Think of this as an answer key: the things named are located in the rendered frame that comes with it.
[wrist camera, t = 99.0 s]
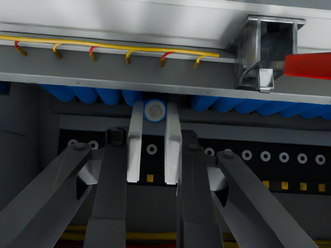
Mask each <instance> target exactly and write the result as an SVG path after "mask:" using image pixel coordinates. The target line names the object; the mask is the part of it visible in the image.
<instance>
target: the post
mask: <svg viewBox="0 0 331 248"><path fill-rule="evenodd" d="M39 174H40V154H39V89H34V92H33V102H32V110H31V118H30V126H29V134H28V136H23V135H19V134H15V133H11V132H7V131H3V130H0V211H1V210H3V209H4V208H5V207H6V206H7V205H8V204H9V203H10V202H11V201H12V200H13V199H14V198H15V197H16V196H17V195H18V194H19V193H20V192H21V191H22V190H23V189H24V188H25V187H26V186H27V185H28V184H29V183H31V182H32V181H33V180H34V179H35V178H36V177H37V176H38V175H39Z"/></svg>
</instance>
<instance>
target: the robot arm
mask: <svg viewBox="0 0 331 248"><path fill-rule="evenodd" d="M143 107H144V101H142V100H141V99H136V100H135V101H134V103H133V109H132V116H131V122H130V126H115V127H109V128H107V129H106V130H105V146H104V147H103V148H101V149H96V150H92V146H91V145H90V144H87V143H82V142H77V143H74V144H71V145H69V146H68V147H67V148H66V149H65V150H64V151H63V152H62V153H61V154H60V155H59V156H57V157H56V158H55V159H54V160H53V161H52V162H51V163H50V164H49V165H48V166H47V167H46V168H45V169H44V170H43V171H42V172H41V173H40V174H39V175H38V176H37V177H36V178H35V179H34V180H33V181H32V182H31V183H29V184H28V185H27V186H26V187H25V188H24V189H23V190H22V191H21V192H20V193H19V194H18V195H17V196H16V197H15V198H14V199H13V200H12V201H11V202H10V203H9V204H8V205H7V206H6V207H5V208H4V209H3V210H1V211H0V248H53V247H54V245H55V244H56V242H57V241H58V239H59V238H60V236H61V235H62V233H63V232H64V230H65V229H66V227H67V226H68V224H69V223H70V221H71V220H72V218H73V217H74V215H75V214H76V212H77V211H78V209H79V207H80V206H81V204H82V203H83V201H84V200H85V198H86V197H87V195H88V194H89V192H90V191H91V189H92V184H98V185H97V190H96V195H95V200H94V206H93V211H92V216H91V217H89V219H88V224H87V229H86V234H85V239H84V244H83V248H126V206H127V181H128V182H134V183H137V181H139V171H140V155H141V140H142V124H143ZM164 142H165V183H166V184H170V185H175V184H176V183H178V185H177V194H176V196H177V228H176V248H224V243H223V238H222V232H221V227H220V224H219V223H216V222H215V216H214V210H213V203H212V198H213V200H214V201H215V203H216V205H217V207H218V209H219V210H220V212H221V214H222V216H223V218H224V219H225V221H226V223H227V225H228V227H229V228H230V230H231V232H232V234H233V236H234V237H235V239H236V241H237V243H238V245H239V246H240V248H319V247H318V246H317V244H316V243H315V242H314V241H313V240H312V239H311V238H310V236H309V235H308V234H307V233H306V232H305V231H304V230H303V228H302V227H301V226H300V225H299V224H298V223H297V222H296V220H295V219H294V218H293V217H292V216H291V215H290V214H289V212H288V211H287V210H286V209H285V208H284V207H283V206H282V204H281V203H280V202H279V201H278V200H277V199H276V198H275V197H274V195H273V194H272V193H271V192H270V191H269V190H268V189H267V187H266V186H265V185H264V184H263V183H262V182H261V180H260V179H259V178H258V177H257V176H256V175H255V174H254V173H253V171H252V170H251V169H250V168H249V167H248V166H247V165H246V163H245V162H244V161H243V160H242V159H241V158H240V157H239V156H238V155H237V154H235V153H233V152H231V151H219V152H217V154H216V157H215V156H211V155H207V154H205V153H204V149H203V147H201V146H200V145H199V141H198V138H197V134H196V133H195V132H194V131H193V130H185V129H181V128H180V121H179V115H178V108H177V104H176V102H168V103H167V112H166V119H165V134H164Z"/></svg>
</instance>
